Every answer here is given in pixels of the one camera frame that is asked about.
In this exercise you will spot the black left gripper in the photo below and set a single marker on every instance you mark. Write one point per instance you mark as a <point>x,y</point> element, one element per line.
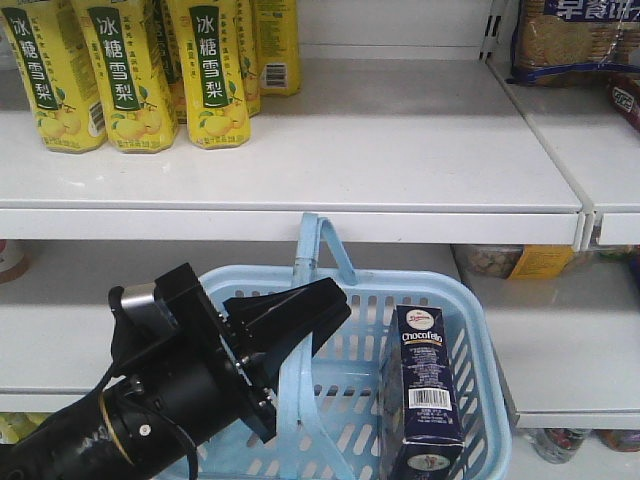
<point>212,371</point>

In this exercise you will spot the dark blue cookie box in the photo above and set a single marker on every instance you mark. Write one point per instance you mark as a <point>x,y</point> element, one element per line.
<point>420,432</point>

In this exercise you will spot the light blue shopping basket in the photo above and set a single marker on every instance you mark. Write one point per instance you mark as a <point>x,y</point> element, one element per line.
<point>329,413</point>

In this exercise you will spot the yellow pear drink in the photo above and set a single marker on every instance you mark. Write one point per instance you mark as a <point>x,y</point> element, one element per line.
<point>216,107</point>
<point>134,93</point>

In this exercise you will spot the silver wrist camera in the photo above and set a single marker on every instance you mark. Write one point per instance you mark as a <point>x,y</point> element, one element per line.
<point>138,309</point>

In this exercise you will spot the yellow pear drink bottle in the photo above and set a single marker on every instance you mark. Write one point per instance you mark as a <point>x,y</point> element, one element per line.
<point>57,74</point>

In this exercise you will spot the breakfast biscuit pack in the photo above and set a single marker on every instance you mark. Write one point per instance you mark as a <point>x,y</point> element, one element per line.
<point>565,43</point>

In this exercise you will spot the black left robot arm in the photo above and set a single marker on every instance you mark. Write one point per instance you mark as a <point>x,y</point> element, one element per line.
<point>81,442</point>

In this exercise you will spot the white store shelving unit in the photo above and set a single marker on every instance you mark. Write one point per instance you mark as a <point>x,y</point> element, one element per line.
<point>406,134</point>

